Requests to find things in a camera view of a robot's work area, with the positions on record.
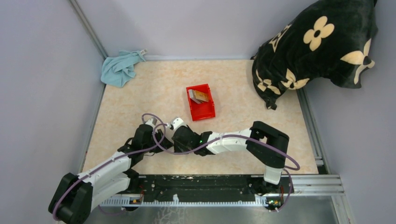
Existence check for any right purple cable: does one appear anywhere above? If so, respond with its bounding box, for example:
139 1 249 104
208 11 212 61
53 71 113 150
152 123 301 213

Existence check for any stack of credit cards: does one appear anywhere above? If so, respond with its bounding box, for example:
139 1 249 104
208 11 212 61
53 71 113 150
188 89 209 104

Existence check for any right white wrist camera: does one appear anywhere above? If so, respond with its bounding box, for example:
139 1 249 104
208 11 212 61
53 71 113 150
169 117 187 131

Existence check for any red plastic bin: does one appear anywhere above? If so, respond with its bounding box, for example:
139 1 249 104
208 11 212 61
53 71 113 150
186 84 216 121

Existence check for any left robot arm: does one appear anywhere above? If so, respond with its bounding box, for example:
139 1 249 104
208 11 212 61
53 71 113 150
48 124 173 224

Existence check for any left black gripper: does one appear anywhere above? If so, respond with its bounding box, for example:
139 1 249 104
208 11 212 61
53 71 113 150
142 128 174 153

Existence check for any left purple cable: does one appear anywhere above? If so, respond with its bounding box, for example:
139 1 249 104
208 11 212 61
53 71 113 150
52 113 168 222

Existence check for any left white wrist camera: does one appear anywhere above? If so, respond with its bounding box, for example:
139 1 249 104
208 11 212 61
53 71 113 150
144 117 158 128

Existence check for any black floral blanket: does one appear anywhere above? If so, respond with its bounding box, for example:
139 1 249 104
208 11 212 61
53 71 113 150
252 0 378 106

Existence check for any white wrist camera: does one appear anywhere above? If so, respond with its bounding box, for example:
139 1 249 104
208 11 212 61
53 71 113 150
169 117 187 131
144 117 158 128

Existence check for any aluminium front rail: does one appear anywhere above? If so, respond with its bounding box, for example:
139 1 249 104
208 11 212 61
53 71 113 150
92 175 345 208

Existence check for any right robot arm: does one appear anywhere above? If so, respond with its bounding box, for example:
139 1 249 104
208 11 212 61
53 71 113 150
169 120 290 192

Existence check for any light blue cloth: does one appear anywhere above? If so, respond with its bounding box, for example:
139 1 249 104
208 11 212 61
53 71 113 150
100 49 148 88

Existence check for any purple cable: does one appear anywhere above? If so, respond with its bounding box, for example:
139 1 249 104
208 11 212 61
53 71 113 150
152 123 301 213
52 113 168 222

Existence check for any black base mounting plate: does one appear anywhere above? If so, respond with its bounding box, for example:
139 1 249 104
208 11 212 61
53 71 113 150
124 175 294 203

